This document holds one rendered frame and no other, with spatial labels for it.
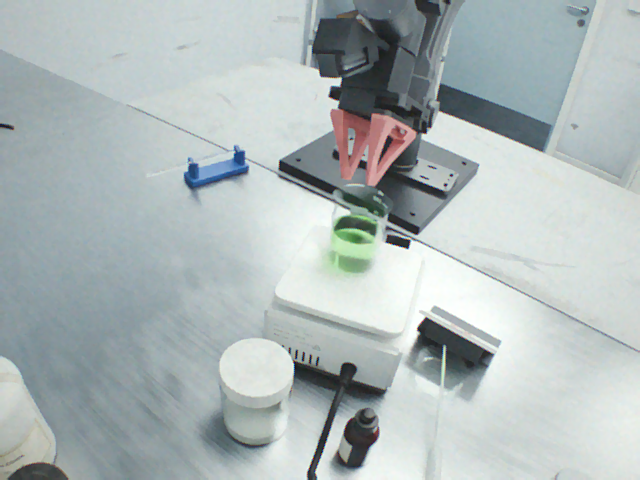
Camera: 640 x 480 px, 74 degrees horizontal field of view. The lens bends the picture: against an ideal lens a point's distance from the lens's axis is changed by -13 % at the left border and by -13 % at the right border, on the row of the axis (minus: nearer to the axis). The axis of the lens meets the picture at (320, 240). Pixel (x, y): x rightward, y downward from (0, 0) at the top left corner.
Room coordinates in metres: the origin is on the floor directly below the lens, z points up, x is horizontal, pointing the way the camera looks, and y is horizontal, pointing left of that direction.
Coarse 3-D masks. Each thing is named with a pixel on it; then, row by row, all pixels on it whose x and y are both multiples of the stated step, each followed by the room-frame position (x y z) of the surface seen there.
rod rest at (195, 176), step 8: (240, 152) 0.66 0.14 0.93; (224, 160) 0.67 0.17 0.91; (232, 160) 0.67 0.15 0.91; (240, 160) 0.66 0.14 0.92; (192, 168) 0.61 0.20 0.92; (200, 168) 0.63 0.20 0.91; (208, 168) 0.63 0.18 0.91; (216, 168) 0.64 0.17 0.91; (224, 168) 0.64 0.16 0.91; (232, 168) 0.64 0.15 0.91; (240, 168) 0.65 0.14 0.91; (248, 168) 0.66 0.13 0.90; (184, 176) 0.61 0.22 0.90; (192, 176) 0.61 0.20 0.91; (200, 176) 0.61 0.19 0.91; (208, 176) 0.61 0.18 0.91; (216, 176) 0.62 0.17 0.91; (224, 176) 0.63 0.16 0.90; (192, 184) 0.59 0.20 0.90; (200, 184) 0.60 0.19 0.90
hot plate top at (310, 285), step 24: (312, 240) 0.39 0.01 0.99; (312, 264) 0.35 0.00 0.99; (384, 264) 0.37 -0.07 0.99; (408, 264) 0.37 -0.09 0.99; (288, 288) 0.32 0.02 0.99; (312, 288) 0.32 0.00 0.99; (336, 288) 0.32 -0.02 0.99; (360, 288) 0.33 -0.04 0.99; (384, 288) 0.33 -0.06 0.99; (408, 288) 0.34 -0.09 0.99; (312, 312) 0.30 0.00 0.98; (336, 312) 0.29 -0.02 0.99; (360, 312) 0.30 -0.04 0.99; (384, 312) 0.30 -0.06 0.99; (408, 312) 0.31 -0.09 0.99; (384, 336) 0.28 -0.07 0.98
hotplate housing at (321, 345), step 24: (264, 312) 0.31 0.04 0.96; (288, 312) 0.30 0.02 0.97; (264, 336) 0.31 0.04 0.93; (288, 336) 0.30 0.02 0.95; (312, 336) 0.29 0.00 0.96; (336, 336) 0.29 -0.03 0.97; (360, 336) 0.29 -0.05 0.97; (312, 360) 0.29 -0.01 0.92; (336, 360) 0.29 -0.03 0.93; (360, 360) 0.28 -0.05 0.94; (384, 360) 0.27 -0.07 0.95; (360, 384) 0.28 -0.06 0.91; (384, 384) 0.27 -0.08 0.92
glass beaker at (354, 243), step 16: (336, 192) 0.37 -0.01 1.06; (352, 192) 0.39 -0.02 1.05; (368, 192) 0.39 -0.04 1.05; (384, 192) 0.38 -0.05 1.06; (336, 208) 0.35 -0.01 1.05; (352, 208) 0.39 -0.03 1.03; (368, 208) 0.39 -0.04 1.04; (384, 208) 0.37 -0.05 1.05; (336, 224) 0.35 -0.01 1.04; (352, 224) 0.34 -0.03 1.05; (368, 224) 0.34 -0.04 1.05; (384, 224) 0.35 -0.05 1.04; (336, 240) 0.35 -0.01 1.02; (352, 240) 0.34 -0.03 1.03; (368, 240) 0.34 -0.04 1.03; (336, 256) 0.35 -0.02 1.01; (352, 256) 0.34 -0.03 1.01; (368, 256) 0.34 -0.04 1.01; (352, 272) 0.34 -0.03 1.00; (368, 272) 0.35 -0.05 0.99
